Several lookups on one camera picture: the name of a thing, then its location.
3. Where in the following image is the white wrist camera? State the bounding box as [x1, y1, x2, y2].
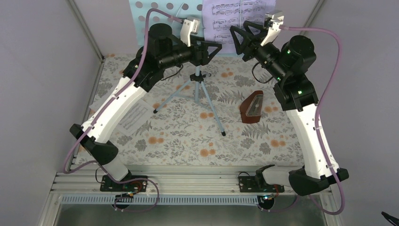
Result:
[180, 17, 201, 47]
[260, 10, 284, 46]

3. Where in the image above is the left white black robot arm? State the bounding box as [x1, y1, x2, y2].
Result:
[70, 23, 222, 191]

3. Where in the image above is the white sheet music page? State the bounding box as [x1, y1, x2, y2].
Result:
[88, 98, 151, 137]

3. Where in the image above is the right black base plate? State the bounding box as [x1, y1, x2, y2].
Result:
[238, 176, 285, 193]

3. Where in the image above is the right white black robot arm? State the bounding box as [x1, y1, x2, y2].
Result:
[230, 21, 349, 196]

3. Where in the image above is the purple cable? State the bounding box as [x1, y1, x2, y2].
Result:
[279, 25, 346, 216]
[62, 8, 184, 185]

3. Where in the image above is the clear plastic metronome cover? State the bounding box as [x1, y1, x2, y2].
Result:
[246, 94, 263, 117]

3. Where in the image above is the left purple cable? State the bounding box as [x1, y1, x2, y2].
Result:
[62, 8, 184, 185]

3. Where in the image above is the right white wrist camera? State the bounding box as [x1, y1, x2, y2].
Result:
[260, 10, 284, 46]

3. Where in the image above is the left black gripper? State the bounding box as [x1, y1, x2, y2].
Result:
[159, 35, 221, 69]

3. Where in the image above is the black object bottom right corner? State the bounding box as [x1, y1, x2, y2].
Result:
[381, 211, 399, 226]

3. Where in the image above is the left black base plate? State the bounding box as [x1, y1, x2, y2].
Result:
[100, 175, 148, 194]

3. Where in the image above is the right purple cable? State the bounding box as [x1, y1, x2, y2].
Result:
[279, 25, 346, 216]

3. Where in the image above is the light blue music stand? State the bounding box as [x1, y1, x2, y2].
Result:
[128, 0, 259, 137]

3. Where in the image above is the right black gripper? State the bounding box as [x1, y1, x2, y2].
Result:
[230, 21, 288, 81]

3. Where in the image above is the lilac sheet music page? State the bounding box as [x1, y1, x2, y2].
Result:
[202, 0, 276, 55]

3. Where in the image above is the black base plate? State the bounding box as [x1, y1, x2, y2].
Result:
[100, 175, 148, 194]
[238, 176, 285, 193]

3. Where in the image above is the light blue cable duct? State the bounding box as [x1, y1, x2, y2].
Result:
[60, 194, 273, 206]

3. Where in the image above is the brown wooden metronome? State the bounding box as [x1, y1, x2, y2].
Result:
[239, 90, 263, 124]

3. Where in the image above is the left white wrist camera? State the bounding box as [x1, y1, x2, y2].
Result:
[180, 17, 201, 47]

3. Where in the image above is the floral patterned table mat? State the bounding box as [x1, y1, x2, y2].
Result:
[110, 57, 303, 166]

